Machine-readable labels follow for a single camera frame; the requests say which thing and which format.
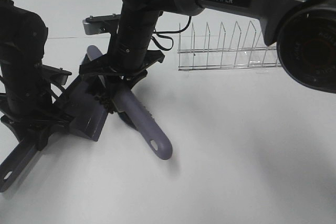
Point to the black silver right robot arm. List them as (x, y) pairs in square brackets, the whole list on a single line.
[(303, 31)]

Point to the chrome wire dish rack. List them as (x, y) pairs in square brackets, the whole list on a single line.
[(236, 47)]

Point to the purple plastic dustpan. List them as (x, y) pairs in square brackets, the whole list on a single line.
[(78, 101)]

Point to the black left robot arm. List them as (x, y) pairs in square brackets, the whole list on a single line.
[(34, 92)]

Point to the pile of coffee beans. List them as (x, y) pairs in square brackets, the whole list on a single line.
[(106, 102)]

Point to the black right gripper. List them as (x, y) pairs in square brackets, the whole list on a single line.
[(116, 66)]

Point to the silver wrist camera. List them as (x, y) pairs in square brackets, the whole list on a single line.
[(55, 75), (94, 25)]

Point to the purple brush black bristles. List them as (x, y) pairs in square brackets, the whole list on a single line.
[(137, 116)]

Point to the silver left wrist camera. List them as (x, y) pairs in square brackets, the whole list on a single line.
[(55, 75)]

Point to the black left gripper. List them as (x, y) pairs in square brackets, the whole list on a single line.
[(37, 126)]

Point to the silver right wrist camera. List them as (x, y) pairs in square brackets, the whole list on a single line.
[(94, 25)]

